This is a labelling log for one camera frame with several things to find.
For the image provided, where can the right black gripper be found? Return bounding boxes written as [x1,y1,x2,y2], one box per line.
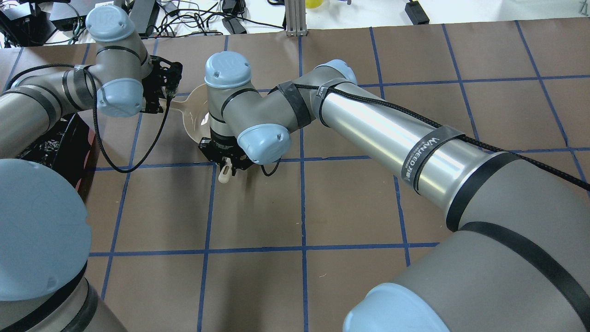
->
[198,130,254,176]

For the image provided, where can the aluminium frame post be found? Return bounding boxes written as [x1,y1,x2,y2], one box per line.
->
[284,0,308,36]

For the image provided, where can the beige plastic dustpan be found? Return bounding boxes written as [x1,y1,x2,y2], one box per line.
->
[169,84,210,144]

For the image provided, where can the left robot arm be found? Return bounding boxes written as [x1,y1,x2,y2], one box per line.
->
[1,4,183,332]

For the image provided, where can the black trash bag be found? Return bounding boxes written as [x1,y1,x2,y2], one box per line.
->
[16,113,91,189]

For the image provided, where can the pink bin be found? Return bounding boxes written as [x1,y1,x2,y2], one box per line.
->
[77,129,100,202]

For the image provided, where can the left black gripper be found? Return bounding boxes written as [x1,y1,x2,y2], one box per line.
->
[141,55,183,113]

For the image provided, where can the black power brick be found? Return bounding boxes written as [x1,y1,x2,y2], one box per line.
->
[404,0,430,25]

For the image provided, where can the black power adapter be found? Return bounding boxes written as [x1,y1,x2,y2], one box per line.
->
[222,17,248,35]

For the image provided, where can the white hand brush black bristles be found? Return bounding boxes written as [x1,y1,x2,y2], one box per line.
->
[218,164,232,184]

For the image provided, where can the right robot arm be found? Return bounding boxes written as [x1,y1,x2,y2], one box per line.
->
[204,51,589,332]

